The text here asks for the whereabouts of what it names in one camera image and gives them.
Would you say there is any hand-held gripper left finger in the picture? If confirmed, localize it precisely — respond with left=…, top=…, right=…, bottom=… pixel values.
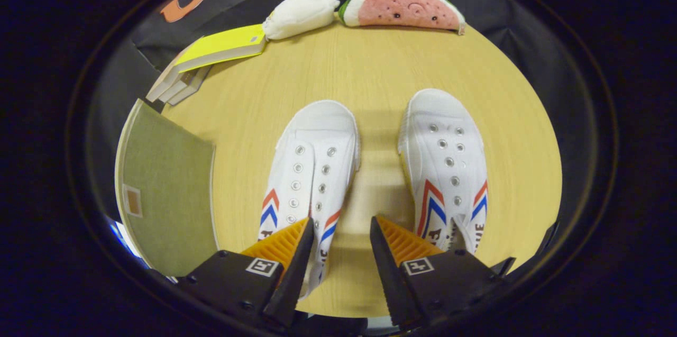
left=176, top=216, right=316, bottom=330

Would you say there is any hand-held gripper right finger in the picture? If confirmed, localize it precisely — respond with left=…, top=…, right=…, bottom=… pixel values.
left=369, top=214, right=517, bottom=329

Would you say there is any white canvas shoe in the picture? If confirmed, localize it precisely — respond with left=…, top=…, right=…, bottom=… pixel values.
left=258, top=100, right=362, bottom=299
left=398, top=88, right=489, bottom=254

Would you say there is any grey-green fabric storage box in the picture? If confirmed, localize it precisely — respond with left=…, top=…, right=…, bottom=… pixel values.
left=115, top=98, right=218, bottom=277

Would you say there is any yellow book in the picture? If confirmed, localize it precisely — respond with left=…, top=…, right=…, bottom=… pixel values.
left=175, top=24, right=268, bottom=74

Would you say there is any white plush toy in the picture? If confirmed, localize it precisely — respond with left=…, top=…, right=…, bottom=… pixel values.
left=263, top=0, right=341, bottom=40

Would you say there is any watermelon slice plush toy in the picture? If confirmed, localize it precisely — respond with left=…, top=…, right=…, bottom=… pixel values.
left=338, top=0, right=467, bottom=35

